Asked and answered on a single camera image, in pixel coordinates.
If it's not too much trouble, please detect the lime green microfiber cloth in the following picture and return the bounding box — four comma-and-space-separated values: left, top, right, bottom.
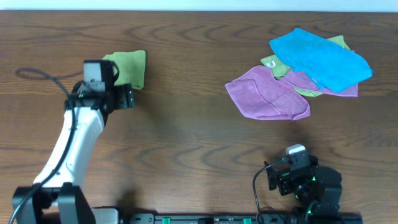
103, 50, 146, 90

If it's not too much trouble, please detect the purple microfiber cloth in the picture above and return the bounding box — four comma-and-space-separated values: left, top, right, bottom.
225, 65, 358, 120

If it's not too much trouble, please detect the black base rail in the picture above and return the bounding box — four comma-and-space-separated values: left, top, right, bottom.
91, 207, 363, 224

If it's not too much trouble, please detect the blue microfiber cloth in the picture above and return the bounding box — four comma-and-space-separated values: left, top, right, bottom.
269, 28, 373, 93

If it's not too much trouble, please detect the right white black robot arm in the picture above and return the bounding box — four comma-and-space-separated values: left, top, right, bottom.
266, 162, 345, 223

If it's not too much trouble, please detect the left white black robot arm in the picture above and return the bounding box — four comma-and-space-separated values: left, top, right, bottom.
9, 82, 134, 223

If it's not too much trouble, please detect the green cloth under pile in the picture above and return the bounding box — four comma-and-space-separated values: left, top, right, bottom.
260, 35, 351, 98

